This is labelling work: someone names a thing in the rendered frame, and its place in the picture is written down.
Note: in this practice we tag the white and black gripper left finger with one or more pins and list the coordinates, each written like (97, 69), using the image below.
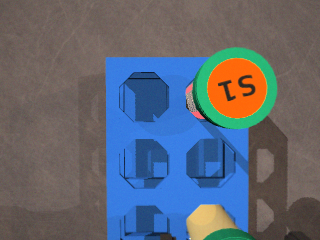
(167, 237)

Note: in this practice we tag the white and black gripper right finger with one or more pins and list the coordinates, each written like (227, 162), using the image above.
(296, 236)

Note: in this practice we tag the blue tube rack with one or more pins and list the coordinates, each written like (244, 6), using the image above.
(159, 153)

